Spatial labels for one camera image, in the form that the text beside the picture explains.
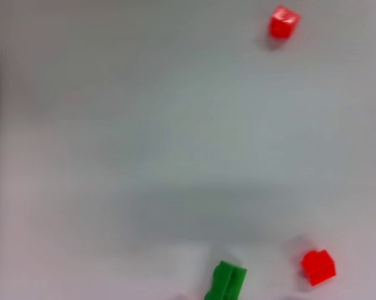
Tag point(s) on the small red building block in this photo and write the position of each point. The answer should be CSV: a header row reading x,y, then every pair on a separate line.
x,y
319,267
283,22

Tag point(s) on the small green building block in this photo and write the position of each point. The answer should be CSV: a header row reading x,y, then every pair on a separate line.
x,y
226,281

